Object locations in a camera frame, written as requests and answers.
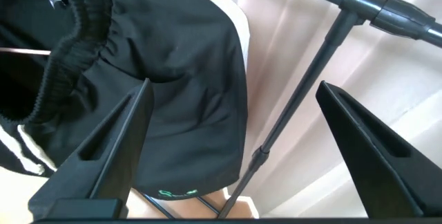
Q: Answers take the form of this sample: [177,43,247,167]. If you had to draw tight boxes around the pink clothes hanger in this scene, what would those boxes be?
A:
[0,47,52,57]

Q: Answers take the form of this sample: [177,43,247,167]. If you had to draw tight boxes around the black garment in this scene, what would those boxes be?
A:
[0,0,249,201]

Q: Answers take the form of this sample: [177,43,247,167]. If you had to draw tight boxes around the white garment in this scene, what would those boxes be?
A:
[174,0,251,75]

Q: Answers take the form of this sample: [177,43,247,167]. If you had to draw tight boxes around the black clothes rack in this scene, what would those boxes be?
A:
[140,0,442,220]

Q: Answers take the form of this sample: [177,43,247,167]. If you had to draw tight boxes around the beige curtain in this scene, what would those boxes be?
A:
[186,0,442,218]

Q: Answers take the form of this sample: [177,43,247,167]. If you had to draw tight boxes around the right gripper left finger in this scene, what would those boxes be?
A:
[28,77,155,220]

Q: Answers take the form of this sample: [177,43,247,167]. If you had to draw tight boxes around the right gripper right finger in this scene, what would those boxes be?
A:
[316,80,442,220]

